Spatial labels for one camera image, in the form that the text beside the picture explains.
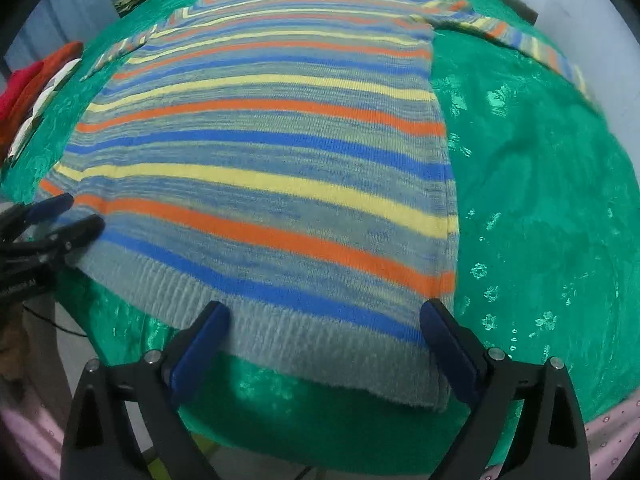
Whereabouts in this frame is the orange garment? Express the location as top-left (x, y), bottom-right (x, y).
top-left (0, 41), bottom-right (84, 157)

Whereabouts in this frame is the olive green cloth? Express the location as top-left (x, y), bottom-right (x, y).
top-left (114, 0), bottom-right (152, 17)

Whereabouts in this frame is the red garment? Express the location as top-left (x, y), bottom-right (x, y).
top-left (0, 61), bottom-right (47, 117)

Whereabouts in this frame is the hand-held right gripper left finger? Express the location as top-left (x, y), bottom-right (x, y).
top-left (60, 301), bottom-right (232, 480)

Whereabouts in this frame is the grey curtain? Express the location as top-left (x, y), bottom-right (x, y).
top-left (7, 0), bottom-right (123, 78)

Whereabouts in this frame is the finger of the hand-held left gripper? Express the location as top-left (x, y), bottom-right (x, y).
top-left (0, 214), bottom-right (106, 273)
top-left (0, 192), bottom-right (75, 233)

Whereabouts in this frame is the green patterned blanket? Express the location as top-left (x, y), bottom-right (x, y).
top-left (0, 0), bottom-right (640, 476)

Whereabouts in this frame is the black cable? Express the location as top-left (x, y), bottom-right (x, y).
top-left (21, 304), bottom-right (90, 337)

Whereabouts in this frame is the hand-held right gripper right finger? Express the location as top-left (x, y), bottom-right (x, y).
top-left (419, 299), bottom-right (593, 480)

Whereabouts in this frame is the striped knit sweater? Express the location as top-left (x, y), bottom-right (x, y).
top-left (39, 0), bottom-right (593, 413)

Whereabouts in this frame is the pink dotted bed sheet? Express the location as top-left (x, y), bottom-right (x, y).
top-left (0, 385), bottom-right (640, 480)

